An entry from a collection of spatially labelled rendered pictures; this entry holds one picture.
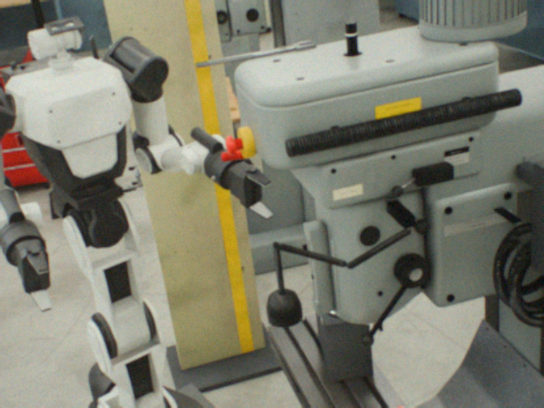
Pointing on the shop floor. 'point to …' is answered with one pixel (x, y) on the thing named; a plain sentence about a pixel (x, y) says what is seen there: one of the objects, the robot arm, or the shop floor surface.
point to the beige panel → (198, 206)
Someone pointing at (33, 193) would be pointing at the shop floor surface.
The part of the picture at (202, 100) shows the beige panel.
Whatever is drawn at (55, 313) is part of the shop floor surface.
